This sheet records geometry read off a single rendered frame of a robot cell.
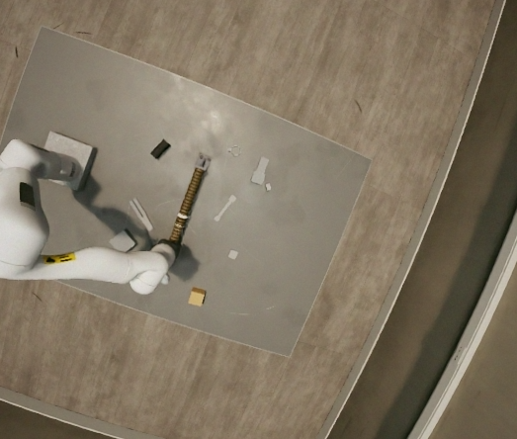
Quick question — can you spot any tan cardboard box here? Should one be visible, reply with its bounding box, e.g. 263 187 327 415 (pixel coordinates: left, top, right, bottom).
189 287 205 307

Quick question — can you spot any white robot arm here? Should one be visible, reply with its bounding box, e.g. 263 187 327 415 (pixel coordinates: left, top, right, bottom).
0 139 171 295

